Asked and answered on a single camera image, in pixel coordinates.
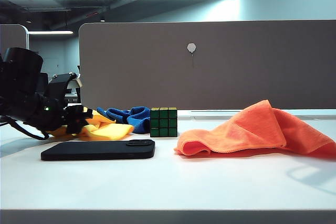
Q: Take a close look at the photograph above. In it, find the Rubik's cube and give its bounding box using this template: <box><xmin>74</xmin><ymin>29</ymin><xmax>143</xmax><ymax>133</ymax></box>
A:
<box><xmin>150</xmin><ymin>106</ymin><xmax>179</xmax><ymax>138</ymax></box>

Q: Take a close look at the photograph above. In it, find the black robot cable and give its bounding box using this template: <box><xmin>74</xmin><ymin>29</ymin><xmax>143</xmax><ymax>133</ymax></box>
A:
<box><xmin>0</xmin><ymin>116</ymin><xmax>50</xmax><ymax>141</ymax></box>

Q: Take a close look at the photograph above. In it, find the grey desk divider panel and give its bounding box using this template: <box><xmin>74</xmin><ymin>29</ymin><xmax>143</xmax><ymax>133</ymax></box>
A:
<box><xmin>78</xmin><ymin>20</ymin><xmax>336</xmax><ymax>111</ymax></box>

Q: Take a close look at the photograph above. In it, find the narrow brown desk divider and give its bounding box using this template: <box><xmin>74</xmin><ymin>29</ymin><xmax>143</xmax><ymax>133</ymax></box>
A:
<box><xmin>0</xmin><ymin>24</ymin><xmax>29</xmax><ymax>57</ymax></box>

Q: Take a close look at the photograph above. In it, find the orange microfiber rag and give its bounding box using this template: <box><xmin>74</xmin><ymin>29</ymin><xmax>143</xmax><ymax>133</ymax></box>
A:
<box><xmin>173</xmin><ymin>99</ymin><xmax>336</xmax><ymax>158</ymax></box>

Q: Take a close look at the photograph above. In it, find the black smartphone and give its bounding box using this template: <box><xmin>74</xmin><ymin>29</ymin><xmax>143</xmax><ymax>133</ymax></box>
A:
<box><xmin>40</xmin><ymin>139</ymin><xmax>156</xmax><ymax>162</ymax></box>

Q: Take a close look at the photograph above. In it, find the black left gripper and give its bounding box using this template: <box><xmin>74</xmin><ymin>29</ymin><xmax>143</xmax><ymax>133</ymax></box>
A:
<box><xmin>25</xmin><ymin>91</ymin><xmax>95</xmax><ymax>135</ymax></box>

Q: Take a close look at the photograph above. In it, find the blue microfiber rag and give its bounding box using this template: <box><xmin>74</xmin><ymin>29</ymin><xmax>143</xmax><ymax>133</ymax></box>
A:
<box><xmin>96</xmin><ymin>106</ymin><xmax>152</xmax><ymax>134</ymax></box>

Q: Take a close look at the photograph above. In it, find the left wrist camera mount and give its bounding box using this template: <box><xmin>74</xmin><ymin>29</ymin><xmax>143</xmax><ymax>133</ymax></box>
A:
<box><xmin>48</xmin><ymin>72</ymin><xmax>83</xmax><ymax>109</ymax></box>

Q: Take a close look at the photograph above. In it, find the yellow microfiber rag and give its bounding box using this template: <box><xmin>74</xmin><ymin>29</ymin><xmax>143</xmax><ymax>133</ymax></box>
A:
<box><xmin>47</xmin><ymin>107</ymin><xmax>134</xmax><ymax>141</ymax></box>

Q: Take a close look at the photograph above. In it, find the short ceiling light strip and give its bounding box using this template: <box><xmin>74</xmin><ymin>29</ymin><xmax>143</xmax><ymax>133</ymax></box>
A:
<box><xmin>27</xmin><ymin>30</ymin><xmax>74</xmax><ymax>35</ymax></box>

